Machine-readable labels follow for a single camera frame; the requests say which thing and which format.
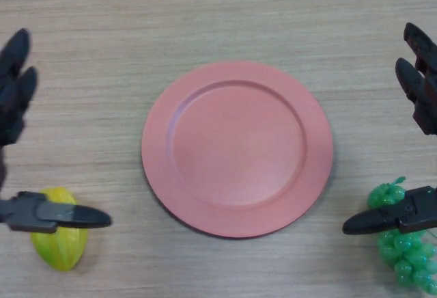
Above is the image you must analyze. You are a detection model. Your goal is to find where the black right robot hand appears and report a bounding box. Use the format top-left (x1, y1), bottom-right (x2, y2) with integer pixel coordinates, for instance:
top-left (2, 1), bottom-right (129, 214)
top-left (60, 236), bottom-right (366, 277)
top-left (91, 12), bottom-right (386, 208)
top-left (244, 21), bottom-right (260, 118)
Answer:
top-left (342, 22), bottom-right (437, 236)

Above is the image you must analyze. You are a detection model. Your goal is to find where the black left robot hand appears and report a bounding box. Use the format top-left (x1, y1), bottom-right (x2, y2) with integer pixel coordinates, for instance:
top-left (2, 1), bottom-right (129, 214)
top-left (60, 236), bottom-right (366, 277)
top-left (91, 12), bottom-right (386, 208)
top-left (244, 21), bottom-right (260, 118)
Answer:
top-left (0, 27), bottom-right (113, 234)

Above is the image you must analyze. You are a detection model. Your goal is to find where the yellow green starfruit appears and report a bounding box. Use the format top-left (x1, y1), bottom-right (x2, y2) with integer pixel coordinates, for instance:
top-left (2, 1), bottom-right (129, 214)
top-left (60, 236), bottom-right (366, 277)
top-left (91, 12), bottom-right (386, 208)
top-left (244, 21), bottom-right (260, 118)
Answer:
top-left (30, 187), bottom-right (90, 273)

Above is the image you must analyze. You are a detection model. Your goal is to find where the pink round plate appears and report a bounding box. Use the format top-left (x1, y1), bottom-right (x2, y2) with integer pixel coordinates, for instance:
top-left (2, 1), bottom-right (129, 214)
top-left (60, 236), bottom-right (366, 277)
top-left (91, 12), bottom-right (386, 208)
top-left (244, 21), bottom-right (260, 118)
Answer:
top-left (141, 60), bottom-right (335, 241)

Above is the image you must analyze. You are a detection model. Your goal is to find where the green plastic grape bunch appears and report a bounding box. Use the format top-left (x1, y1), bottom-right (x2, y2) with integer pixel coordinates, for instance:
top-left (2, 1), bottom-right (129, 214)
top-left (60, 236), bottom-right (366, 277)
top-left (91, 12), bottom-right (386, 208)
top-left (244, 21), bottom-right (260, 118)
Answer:
top-left (367, 176), bottom-right (437, 295)

